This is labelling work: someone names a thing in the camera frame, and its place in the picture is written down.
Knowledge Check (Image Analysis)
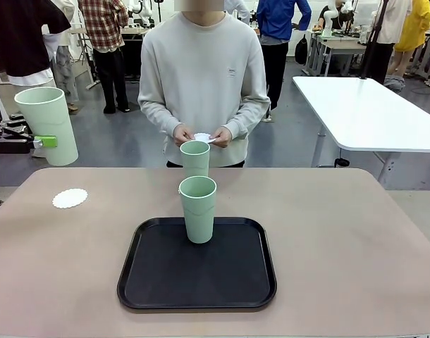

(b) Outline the grey cloth bundle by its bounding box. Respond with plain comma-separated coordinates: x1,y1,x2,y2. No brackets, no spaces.
383,74,407,94

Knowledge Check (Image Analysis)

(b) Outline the white scalloped paper coaster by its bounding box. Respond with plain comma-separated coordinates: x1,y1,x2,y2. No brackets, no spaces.
191,132,218,144
51,188,90,211

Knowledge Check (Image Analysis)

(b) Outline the bystander in blue jacket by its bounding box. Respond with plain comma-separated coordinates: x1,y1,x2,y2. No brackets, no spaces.
256,0,313,123

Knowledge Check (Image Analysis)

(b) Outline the bystander in plaid shirt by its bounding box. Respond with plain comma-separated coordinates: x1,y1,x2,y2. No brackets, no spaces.
77,0,130,114

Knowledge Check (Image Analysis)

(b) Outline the bystander in white shirt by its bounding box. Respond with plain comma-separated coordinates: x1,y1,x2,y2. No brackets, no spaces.
362,0,413,85

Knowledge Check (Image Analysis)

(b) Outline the bystander in patterned trousers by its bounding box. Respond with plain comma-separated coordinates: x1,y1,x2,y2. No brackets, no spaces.
42,0,80,113

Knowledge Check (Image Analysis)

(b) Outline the grey background desk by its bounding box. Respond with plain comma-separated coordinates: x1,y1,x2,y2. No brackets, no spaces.
312,32,369,77

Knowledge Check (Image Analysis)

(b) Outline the black hanging bag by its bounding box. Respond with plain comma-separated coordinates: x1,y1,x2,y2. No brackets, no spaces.
294,33,309,65

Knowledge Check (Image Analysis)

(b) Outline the black tripod pole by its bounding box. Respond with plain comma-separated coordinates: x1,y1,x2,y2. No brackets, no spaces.
359,0,391,80

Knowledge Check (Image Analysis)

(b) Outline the person's right hand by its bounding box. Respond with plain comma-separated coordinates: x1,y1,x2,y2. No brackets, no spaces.
172,123,195,145

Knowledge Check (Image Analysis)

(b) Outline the person's left hand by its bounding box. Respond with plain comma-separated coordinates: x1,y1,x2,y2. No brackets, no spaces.
211,125,235,149

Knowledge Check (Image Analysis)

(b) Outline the bystander in black top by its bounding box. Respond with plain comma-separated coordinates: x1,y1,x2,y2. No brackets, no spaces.
0,0,72,92

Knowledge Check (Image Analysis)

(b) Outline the person in beige sweatshirt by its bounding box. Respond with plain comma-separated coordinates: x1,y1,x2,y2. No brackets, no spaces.
137,0,271,168

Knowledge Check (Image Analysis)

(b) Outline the black plastic tray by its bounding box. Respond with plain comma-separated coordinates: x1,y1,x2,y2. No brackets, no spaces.
116,216,278,311

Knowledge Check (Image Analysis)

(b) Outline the pale green plastic cup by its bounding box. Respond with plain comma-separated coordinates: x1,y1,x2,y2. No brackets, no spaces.
13,87,79,166
179,140,211,179
178,175,218,244

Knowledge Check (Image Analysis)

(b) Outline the person's left forearm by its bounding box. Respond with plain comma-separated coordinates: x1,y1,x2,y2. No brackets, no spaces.
224,96,271,138

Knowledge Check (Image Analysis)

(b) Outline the white side table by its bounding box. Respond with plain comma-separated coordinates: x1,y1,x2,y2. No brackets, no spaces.
292,75,430,154

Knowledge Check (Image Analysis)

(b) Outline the bystander in yellow coat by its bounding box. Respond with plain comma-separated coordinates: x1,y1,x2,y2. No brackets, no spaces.
387,0,430,79

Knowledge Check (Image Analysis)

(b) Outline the person's right forearm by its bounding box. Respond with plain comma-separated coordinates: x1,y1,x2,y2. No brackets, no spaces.
137,94,183,137

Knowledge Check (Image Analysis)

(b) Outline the white background desk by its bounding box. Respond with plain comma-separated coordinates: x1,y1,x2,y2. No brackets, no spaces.
121,27,153,81

